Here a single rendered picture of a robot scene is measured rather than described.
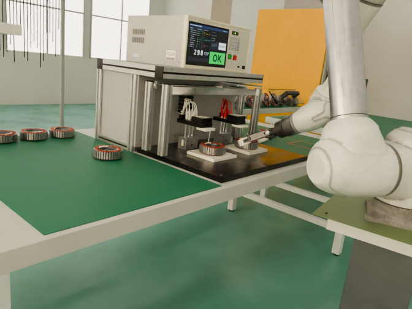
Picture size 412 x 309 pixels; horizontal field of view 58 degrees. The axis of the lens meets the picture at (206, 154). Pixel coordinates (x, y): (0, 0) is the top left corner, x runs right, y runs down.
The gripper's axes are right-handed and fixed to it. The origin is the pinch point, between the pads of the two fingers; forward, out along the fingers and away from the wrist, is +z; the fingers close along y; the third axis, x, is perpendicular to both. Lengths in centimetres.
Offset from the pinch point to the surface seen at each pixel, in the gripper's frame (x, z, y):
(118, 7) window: 432, 492, 374
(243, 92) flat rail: 24.0, -1.1, 5.8
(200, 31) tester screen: 46, -10, -25
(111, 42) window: 366, 529, 358
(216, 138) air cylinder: 6.9, 15.2, -3.8
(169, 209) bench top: -19, -17, -72
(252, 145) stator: -2.5, -2.5, -2.5
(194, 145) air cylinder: 4.3, 13.2, -22.4
